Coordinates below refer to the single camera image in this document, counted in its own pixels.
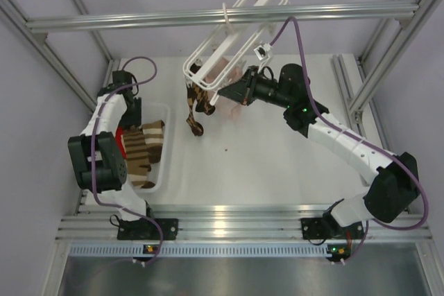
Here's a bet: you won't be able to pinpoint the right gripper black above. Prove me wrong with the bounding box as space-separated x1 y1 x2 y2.
220 66 293 110

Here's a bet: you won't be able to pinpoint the white plastic clip hanger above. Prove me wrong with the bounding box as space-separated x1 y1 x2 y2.
182 0 289 92

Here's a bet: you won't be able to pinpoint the brown beige striped sock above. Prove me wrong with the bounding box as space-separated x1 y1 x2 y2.
123 128 155 189

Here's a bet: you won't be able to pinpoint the brown yellow argyle sock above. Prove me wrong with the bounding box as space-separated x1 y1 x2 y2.
186 83 216 137

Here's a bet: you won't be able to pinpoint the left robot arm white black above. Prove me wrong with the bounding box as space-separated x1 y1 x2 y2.
67 70 157 238

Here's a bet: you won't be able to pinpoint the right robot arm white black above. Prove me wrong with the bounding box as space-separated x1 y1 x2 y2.
218 63 420 238

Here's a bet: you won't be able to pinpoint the pink sheer socks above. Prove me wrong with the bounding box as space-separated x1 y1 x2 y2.
204 58 244 122

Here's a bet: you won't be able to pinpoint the red sock with face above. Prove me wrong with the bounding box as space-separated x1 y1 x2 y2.
114 126 127 159

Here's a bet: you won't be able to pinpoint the white plastic basket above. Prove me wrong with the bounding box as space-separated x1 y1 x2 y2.
135 102 171 193

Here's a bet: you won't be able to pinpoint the aluminium crossbar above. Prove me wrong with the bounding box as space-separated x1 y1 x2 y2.
26 0 419 33

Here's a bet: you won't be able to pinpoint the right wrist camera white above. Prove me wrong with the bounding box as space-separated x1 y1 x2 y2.
253 43 273 62

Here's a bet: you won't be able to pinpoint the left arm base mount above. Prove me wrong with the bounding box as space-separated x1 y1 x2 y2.
110 215 179 241

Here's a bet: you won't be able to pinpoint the slotted cable duct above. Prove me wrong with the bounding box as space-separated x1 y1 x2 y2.
69 242 350 258

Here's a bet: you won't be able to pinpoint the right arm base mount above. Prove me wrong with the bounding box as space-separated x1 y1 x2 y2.
300 217 330 241

